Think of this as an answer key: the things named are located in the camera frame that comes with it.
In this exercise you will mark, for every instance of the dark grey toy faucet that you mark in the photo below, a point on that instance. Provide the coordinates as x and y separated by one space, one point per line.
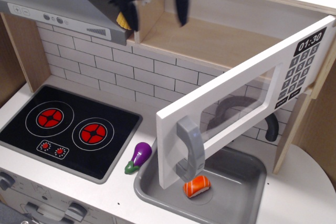
231 109

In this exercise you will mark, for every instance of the yellow toy shell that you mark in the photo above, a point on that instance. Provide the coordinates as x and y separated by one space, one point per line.
122 22

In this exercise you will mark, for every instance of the black toy stovetop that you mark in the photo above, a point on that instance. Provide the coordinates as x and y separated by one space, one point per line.
81 136

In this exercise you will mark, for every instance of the orange salmon sushi toy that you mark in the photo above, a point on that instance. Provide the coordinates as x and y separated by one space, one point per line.
197 186

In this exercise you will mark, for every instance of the grey left oven knob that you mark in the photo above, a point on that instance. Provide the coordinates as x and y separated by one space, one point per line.
6 181

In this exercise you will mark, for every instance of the wooden microwave cabinet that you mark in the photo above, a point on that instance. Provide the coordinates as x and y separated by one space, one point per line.
219 35

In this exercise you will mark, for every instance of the grey oven knob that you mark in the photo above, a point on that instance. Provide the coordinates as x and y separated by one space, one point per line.
76 212
6 181

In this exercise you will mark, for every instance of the white toy microwave door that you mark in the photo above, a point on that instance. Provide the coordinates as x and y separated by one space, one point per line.
196 126

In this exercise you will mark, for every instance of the grey toy sink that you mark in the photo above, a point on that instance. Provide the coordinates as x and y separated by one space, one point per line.
237 183

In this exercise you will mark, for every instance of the grey range hood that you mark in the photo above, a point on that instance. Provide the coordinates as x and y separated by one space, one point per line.
96 18

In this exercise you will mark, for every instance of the purple toy eggplant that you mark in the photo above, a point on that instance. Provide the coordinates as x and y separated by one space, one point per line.
142 153

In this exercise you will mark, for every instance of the grey right oven knob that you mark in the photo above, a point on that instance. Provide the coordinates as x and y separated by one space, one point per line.
76 212

